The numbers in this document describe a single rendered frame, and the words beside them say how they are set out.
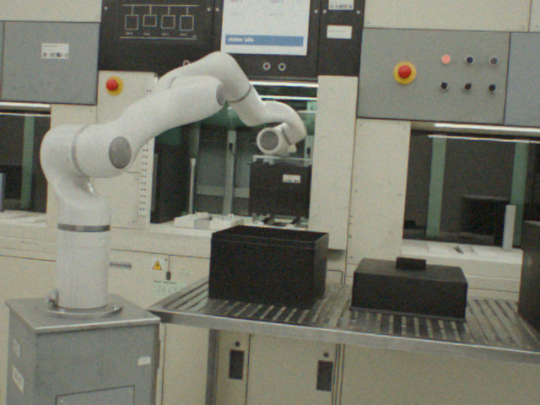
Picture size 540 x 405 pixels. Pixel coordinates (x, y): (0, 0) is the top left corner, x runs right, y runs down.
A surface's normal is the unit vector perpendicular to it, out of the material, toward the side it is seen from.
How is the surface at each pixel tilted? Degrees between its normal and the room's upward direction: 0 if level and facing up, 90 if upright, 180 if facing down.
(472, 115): 90
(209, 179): 90
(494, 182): 90
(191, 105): 104
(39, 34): 90
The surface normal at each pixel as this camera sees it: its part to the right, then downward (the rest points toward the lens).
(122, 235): -0.20, 0.04
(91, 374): 0.54, 0.08
